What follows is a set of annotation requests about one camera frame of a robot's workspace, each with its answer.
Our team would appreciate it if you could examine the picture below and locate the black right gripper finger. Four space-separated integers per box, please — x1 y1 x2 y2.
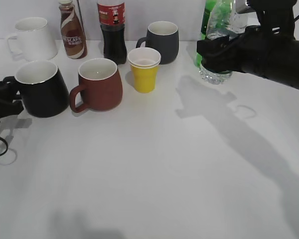
196 36 241 73

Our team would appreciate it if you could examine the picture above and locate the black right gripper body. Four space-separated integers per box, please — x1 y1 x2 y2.
238 26 296 75

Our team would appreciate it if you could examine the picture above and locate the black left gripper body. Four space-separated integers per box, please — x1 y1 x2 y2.
0 81 24 139

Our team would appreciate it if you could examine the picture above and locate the clear water bottle green label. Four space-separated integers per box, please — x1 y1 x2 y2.
200 0 248 85

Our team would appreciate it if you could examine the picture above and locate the black ceramic mug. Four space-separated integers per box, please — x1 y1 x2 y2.
3 61 69 118

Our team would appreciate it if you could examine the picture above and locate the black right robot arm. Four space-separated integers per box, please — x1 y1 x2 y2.
196 0 299 89

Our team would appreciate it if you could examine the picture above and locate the dark grey mug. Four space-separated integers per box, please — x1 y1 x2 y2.
136 21 179 65

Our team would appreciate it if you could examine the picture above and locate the white ceramic mug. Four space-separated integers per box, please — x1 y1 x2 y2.
5 17 58 61

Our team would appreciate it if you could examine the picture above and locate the red-brown ceramic mug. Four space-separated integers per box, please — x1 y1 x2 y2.
69 58 123 114

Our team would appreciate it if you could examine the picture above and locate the green soda bottle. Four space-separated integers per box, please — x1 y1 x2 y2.
195 0 217 67

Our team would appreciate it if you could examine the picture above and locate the yellow paper cup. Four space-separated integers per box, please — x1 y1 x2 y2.
128 47 161 93

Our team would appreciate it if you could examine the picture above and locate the Nescafe coffee bottle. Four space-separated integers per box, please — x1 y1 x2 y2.
58 0 87 59

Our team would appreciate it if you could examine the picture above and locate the cola bottle red label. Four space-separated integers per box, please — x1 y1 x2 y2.
97 0 127 65

